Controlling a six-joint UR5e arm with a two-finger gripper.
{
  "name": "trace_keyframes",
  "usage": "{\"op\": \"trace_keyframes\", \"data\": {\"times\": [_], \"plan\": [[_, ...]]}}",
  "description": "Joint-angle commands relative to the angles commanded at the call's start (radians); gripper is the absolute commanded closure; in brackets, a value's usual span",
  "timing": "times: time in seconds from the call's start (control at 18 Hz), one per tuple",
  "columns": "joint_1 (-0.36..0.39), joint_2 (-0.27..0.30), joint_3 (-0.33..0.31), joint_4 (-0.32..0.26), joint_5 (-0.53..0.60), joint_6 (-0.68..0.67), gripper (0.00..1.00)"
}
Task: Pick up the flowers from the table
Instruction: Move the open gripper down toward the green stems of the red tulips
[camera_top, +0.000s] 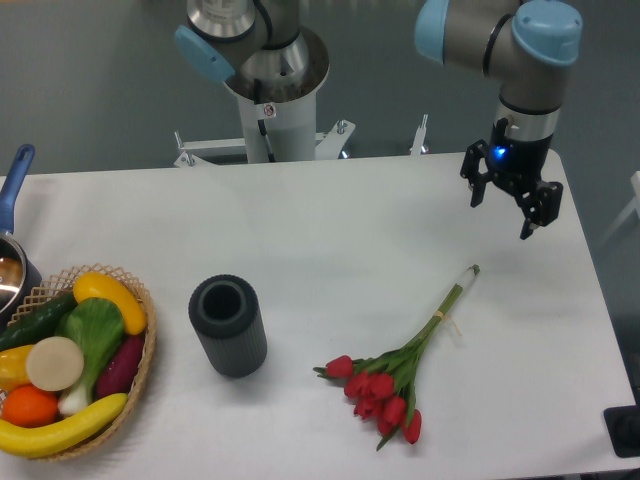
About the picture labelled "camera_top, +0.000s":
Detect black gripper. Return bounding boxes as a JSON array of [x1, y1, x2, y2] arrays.
[[460, 118, 564, 240]]

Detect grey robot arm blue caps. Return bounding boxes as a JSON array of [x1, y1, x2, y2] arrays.
[[174, 1, 583, 238]]

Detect white furniture piece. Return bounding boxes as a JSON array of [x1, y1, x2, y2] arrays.
[[603, 171, 640, 243]]

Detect red tulip bouquet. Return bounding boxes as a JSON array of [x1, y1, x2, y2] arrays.
[[313, 264, 480, 450]]

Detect black device at edge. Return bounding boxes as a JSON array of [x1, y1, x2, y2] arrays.
[[603, 405, 639, 458]]

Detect dark grey ribbed vase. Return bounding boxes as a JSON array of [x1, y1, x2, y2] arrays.
[[188, 274, 268, 378]]

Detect yellow squash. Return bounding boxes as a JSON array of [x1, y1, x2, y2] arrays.
[[72, 271, 147, 336]]

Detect purple sweet potato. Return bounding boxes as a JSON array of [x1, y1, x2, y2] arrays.
[[95, 335, 144, 399]]

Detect green bok choy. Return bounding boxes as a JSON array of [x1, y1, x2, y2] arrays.
[[56, 298, 124, 417]]

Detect woven wicker basket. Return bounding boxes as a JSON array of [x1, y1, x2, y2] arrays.
[[9, 264, 157, 461]]

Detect beige round disc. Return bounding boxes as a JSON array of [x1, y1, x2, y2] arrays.
[[25, 336, 84, 392]]

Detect dark green cucumber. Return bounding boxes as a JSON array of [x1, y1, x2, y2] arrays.
[[1, 292, 77, 351]]

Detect yellow bell pepper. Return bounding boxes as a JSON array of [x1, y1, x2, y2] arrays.
[[0, 345, 33, 392]]

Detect orange fruit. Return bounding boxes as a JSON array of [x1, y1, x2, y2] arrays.
[[1, 385, 58, 428]]

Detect yellow banana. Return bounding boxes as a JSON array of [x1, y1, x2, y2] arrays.
[[1, 393, 128, 459]]

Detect white metal base frame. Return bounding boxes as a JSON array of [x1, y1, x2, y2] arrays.
[[173, 113, 430, 168]]

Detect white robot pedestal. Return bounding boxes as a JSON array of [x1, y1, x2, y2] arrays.
[[225, 27, 329, 163]]

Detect blue handled saucepan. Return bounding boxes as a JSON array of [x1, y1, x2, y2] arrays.
[[1, 144, 41, 331]]

